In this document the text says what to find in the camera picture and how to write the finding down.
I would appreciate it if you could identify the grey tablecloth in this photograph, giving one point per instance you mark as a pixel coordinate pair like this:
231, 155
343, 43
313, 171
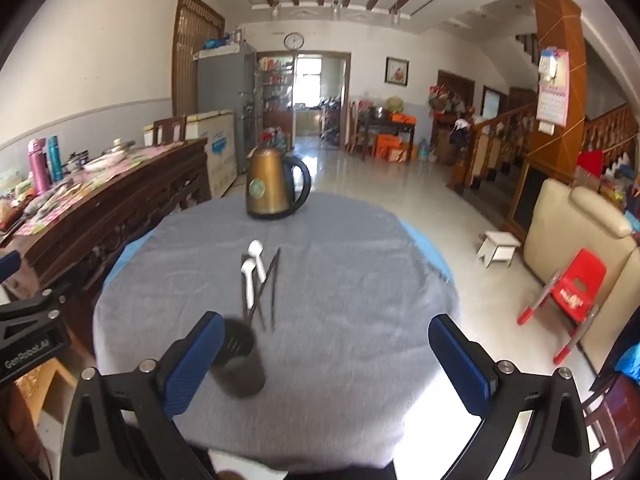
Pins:
350, 285

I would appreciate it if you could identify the light blue under cloth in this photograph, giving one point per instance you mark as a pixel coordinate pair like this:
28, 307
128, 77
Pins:
432, 252

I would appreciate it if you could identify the framed wall picture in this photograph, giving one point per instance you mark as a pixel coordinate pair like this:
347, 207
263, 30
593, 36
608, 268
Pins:
397, 71

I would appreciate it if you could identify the carved wooden sideboard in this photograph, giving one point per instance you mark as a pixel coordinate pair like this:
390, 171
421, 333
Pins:
115, 210

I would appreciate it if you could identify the dark wooden chair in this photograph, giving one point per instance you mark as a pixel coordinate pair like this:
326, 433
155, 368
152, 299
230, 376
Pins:
170, 130

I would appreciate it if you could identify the bronze electric kettle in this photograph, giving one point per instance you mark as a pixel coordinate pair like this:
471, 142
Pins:
267, 185

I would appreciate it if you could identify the dark chopstick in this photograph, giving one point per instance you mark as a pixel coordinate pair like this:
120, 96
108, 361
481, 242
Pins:
260, 310
265, 280
275, 290

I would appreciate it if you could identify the white chest freezer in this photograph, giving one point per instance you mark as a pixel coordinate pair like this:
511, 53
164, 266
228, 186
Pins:
222, 150

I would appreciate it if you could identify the wooden staircase railing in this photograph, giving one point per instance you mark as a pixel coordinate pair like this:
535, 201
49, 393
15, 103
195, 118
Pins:
500, 125

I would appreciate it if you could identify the white dish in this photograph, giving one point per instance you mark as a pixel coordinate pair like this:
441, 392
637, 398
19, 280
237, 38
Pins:
102, 162

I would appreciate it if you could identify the small white stool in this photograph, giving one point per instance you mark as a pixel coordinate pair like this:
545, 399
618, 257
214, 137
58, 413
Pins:
497, 245

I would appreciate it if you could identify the blue water jug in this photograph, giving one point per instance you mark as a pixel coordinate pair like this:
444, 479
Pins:
423, 151

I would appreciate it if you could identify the teal water bottle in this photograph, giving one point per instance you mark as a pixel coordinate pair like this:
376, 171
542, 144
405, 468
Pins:
55, 160

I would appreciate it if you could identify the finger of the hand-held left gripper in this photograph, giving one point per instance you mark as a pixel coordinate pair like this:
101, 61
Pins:
9, 266
30, 302

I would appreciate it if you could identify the red plastic child chair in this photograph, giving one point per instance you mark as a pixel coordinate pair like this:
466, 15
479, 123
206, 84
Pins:
582, 285

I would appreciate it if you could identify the dark utensil holder cup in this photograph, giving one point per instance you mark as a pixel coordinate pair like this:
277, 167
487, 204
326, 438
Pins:
240, 365

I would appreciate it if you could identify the round wall clock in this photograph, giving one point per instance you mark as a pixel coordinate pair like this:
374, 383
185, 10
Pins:
294, 40

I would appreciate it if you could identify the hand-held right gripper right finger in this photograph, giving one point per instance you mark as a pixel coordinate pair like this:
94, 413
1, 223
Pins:
462, 365

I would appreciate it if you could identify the wooden pillar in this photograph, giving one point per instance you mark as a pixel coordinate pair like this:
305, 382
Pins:
557, 25

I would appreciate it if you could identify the wooden lattice door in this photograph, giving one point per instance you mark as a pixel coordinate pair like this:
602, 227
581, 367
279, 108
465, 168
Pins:
192, 50

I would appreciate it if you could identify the pink wall calendar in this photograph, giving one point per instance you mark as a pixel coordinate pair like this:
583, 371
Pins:
552, 100

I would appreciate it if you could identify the colourful printed table mat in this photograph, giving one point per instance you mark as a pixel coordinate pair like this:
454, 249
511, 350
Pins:
100, 177

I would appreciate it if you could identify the orange cardboard boxes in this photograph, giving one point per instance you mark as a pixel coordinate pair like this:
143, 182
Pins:
392, 149

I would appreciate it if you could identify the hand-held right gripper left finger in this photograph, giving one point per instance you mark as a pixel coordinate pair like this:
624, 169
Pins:
192, 365

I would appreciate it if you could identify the dark wooden armchair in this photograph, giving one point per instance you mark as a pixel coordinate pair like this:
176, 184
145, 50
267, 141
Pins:
612, 425

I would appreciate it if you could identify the dark wooden side table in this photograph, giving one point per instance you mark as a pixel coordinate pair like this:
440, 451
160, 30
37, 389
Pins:
385, 125

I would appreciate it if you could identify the beige leather sofa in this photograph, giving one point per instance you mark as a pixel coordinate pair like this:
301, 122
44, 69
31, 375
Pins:
555, 225

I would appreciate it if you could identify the grey refrigerator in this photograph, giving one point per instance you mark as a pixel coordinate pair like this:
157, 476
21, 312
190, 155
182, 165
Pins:
225, 90

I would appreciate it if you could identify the pink water bottle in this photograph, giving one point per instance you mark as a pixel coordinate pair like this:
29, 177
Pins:
38, 170

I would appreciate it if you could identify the flat orange box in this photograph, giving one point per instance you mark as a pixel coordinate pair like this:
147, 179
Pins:
403, 119

